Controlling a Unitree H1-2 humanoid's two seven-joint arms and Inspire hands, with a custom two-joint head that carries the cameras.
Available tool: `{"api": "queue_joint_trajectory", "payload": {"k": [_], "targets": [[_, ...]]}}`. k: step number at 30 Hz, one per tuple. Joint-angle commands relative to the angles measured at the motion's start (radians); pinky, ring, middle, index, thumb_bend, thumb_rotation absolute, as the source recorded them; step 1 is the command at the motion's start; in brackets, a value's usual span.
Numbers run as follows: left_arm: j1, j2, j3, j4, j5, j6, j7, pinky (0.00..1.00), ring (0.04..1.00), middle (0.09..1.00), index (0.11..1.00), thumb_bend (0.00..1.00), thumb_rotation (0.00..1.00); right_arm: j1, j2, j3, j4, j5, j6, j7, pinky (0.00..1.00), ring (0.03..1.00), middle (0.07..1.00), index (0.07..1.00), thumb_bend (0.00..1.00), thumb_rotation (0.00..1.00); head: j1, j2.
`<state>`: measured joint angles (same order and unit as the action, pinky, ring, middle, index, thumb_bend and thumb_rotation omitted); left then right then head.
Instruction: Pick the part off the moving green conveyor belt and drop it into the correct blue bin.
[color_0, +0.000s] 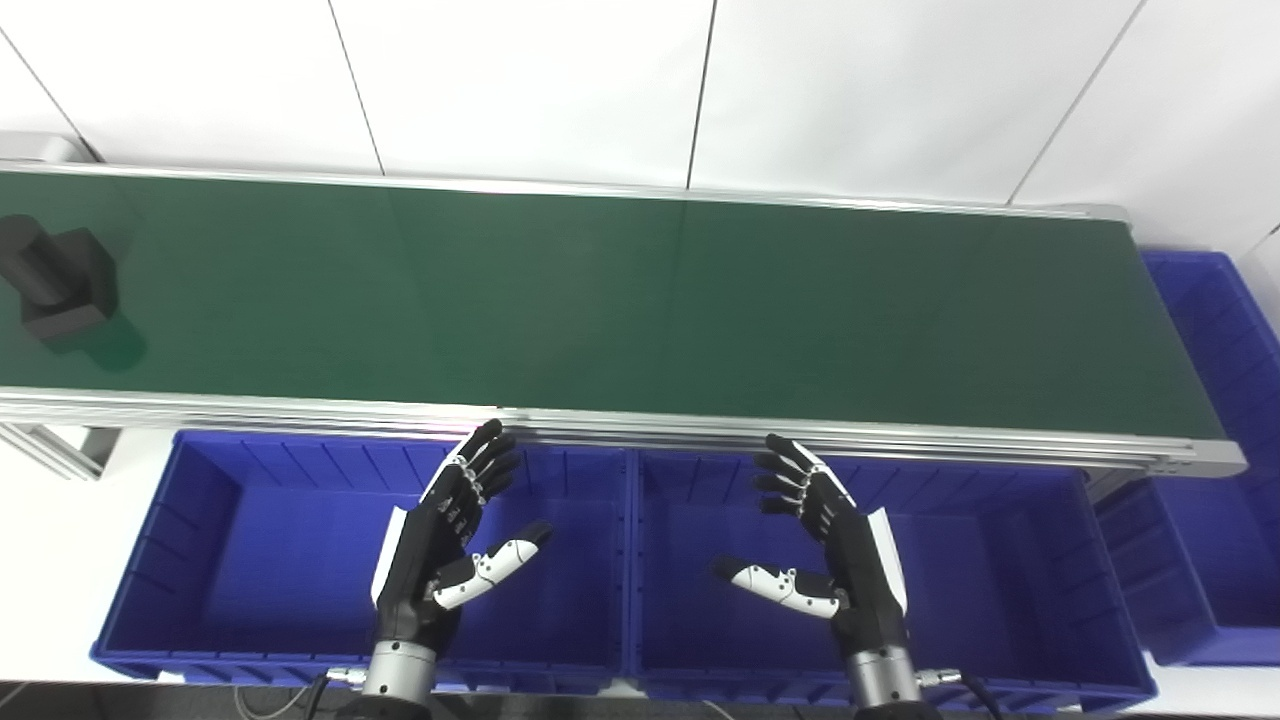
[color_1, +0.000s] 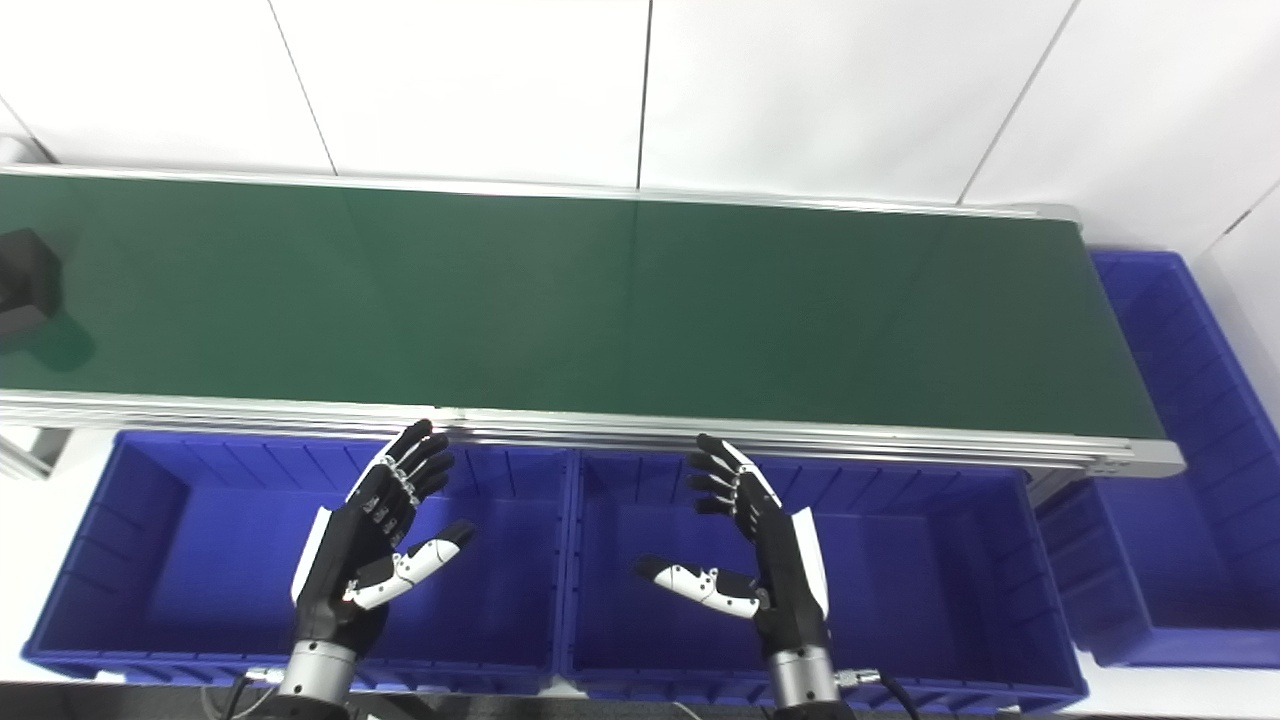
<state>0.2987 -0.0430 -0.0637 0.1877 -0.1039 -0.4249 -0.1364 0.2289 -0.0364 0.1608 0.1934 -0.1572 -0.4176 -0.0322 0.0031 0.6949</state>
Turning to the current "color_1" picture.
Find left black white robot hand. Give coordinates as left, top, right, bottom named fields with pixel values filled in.
left=290, top=420, right=477, bottom=659

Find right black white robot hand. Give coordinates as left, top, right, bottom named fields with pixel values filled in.
left=632, top=433, right=832, bottom=657

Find black cylinder block part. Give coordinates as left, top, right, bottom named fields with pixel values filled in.
left=0, top=228, right=64, bottom=347

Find blue plastic bin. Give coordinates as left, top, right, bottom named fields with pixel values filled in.
left=22, top=430, right=577, bottom=697
left=558, top=448, right=1091, bottom=714
left=1035, top=250, right=1280, bottom=669

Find green conveyor belt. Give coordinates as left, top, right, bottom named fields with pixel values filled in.
left=0, top=135, right=1188, bottom=501
left=0, top=172, right=1167, bottom=441

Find aluminium conveyor leg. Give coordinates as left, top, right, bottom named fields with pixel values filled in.
left=0, top=427, right=71, bottom=482

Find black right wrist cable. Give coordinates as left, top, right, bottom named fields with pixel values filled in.
left=838, top=667, right=923, bottom=720

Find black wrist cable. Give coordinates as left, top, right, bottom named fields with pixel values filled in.
left=215, top=667, right=288, bottom=720
left=838, top=667, right=923, bottom=720

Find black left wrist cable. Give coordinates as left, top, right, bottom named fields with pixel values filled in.
left=215, top=667, right=288, bottom=720

